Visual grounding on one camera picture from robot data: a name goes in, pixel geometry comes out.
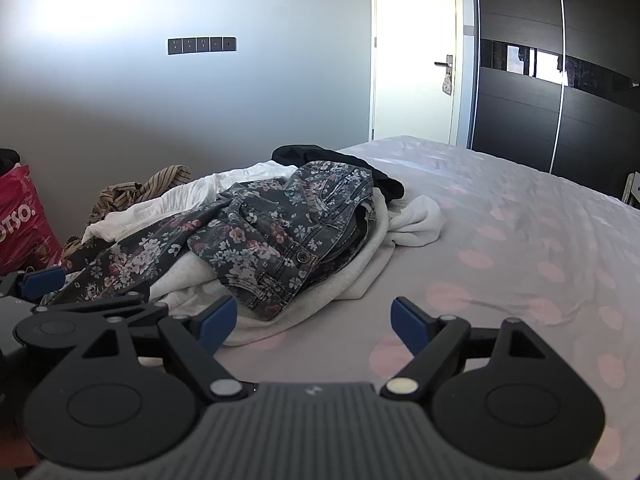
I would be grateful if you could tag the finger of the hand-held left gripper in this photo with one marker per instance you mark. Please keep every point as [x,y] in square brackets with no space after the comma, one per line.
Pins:
[90,307]
[45,281]

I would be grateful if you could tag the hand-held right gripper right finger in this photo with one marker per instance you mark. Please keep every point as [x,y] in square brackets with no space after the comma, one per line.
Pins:
[407,322]

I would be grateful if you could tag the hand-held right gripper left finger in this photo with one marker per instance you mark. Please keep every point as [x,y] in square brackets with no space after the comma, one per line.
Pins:
[220,322]

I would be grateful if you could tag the red plastic bag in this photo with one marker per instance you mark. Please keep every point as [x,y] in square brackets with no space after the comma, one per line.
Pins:
[25,220]

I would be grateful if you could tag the light grey sweatshirt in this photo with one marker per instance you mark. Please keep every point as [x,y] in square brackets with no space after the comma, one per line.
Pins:
[360,265]

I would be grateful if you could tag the white fleece garment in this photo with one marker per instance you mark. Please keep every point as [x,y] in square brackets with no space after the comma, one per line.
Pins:
[417,220]

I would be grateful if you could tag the floral denim garment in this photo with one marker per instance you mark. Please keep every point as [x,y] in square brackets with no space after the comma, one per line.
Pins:
[280,230]

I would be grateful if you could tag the polka dot bedsheet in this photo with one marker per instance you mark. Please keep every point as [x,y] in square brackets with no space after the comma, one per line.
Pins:
[500,240]

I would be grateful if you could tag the dark cloth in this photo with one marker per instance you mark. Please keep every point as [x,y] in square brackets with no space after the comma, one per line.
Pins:
[7,160]

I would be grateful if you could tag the striped brown garment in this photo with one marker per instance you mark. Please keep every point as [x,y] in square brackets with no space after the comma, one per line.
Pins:
[160,177]

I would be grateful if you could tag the black garment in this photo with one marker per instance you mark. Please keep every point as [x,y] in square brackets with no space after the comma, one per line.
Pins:
[300,155]

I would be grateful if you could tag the dark sliding wardrobe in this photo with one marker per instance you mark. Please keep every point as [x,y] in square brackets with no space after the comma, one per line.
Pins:
[520,120]

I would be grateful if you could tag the small hanging pouch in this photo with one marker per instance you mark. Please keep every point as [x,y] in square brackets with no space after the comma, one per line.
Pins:
[446,82]

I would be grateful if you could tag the white bedside table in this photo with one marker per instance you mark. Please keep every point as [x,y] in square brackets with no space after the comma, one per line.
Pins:
[634,190]

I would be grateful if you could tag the white door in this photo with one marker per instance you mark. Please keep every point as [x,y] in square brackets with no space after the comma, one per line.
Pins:
[410,60]

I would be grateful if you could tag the light switch panel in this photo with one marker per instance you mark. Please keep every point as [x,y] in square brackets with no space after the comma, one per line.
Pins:
[201,45]

